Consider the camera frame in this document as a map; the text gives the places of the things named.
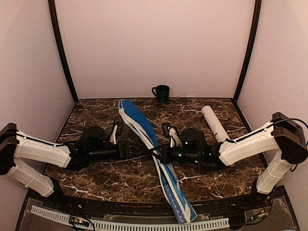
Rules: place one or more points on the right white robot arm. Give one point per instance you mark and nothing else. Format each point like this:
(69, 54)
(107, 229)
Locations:
(282, 134)

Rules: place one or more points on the white shuttlecock tube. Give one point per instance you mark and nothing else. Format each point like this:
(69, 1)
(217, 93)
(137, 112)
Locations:
(216, 127)

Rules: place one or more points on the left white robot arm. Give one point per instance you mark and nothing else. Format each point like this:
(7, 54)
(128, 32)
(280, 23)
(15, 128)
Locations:
(15, 146)

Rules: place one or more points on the dark green mug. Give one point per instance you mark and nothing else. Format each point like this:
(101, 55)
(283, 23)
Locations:
(161, 93)

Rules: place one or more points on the black frame post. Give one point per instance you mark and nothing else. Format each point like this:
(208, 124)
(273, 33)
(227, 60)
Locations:
(249, 50)
(61, 51)

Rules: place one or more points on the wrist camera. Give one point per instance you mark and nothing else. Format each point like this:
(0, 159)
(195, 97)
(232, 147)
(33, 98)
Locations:
(93, 138)
(193, 140)

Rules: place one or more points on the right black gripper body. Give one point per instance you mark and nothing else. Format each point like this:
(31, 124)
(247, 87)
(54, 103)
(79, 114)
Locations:
(167, 158)

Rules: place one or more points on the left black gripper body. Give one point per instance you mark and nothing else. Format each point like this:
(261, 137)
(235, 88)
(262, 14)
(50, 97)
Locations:
(125, 156)

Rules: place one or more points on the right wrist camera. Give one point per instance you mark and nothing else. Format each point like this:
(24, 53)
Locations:
(193, 140)

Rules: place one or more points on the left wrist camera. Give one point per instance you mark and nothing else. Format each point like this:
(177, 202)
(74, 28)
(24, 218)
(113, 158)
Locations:
(93, 138)

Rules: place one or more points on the right black frame post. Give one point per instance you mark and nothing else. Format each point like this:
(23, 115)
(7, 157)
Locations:
(249, 50)

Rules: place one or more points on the blue racket bag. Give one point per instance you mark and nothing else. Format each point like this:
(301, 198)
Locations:
(140, 125)

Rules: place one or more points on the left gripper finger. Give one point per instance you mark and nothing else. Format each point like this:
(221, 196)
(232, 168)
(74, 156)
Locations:
(138, 146)
(140, 155)

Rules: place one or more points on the blue badminton racket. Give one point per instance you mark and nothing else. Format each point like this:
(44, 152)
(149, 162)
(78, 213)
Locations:
(174, 204)

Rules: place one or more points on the left black frame post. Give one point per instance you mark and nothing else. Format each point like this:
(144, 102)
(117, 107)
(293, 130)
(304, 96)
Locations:
(61, 51)

